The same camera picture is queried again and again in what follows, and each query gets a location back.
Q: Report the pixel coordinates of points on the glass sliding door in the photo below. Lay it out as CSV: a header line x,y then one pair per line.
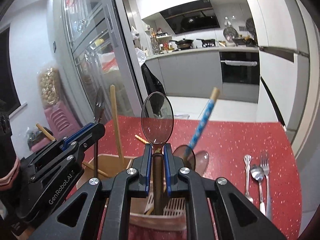
x,y
93,46

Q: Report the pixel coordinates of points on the black wok on stove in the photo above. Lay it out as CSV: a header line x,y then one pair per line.
x,y
183,44

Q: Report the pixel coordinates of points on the black built-in oven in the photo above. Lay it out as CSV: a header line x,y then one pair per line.
x,y
240,67

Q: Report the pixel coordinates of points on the long steel fork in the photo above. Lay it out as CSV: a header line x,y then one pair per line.
x,y
265,165

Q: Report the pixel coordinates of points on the beige cutlery holder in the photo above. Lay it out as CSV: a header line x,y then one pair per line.
x,y
171,225

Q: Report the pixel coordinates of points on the pink plastic stool stack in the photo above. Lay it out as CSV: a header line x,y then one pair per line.
x,y
61,121

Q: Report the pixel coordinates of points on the bag of nuts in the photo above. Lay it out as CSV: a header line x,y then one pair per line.
x,y
49,86

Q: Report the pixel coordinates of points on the white handled spoon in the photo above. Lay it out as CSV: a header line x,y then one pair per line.
x,y
258,175

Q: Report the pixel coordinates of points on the dark translucent plastic spoon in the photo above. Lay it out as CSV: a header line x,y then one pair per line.
x,y
157,121

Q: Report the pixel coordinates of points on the short steel fork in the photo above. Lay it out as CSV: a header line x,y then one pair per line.
x,y
247,161

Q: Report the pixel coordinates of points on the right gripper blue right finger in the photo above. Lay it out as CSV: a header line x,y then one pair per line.
x,y
215,209

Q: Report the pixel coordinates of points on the white refrigerator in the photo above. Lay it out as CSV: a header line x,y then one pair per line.
x,y
284,55

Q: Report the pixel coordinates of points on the black range hood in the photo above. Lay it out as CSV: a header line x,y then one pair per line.
x,y
192,16

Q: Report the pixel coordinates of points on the blue patterned wooden chopstick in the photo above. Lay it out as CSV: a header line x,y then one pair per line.
x,y
203,122

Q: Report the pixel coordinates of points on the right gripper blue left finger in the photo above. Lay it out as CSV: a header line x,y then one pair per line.
x,y
100,209

